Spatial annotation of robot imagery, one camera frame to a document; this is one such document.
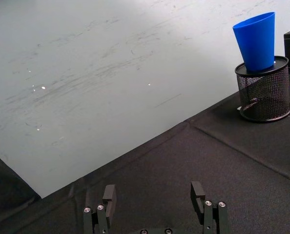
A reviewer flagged black mesh pen holder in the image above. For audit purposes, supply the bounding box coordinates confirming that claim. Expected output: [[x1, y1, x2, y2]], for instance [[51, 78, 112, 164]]
[[234, 55, 290, 123]]

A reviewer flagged blue plastic cup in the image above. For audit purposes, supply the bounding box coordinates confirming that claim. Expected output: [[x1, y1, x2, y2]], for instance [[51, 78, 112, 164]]
[[232, 11, 277, 72]]

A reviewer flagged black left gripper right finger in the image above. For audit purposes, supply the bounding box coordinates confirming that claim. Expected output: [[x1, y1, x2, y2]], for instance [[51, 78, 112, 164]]
[[190, 181, 231, 234]]

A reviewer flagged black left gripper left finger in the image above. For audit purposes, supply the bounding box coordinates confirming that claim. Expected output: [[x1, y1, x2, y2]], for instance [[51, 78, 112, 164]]
[[83, 184, 117, 234]]

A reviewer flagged black table cloth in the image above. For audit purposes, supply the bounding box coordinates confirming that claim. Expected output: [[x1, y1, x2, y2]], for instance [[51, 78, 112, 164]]
[[0, 73, 290, 234]]

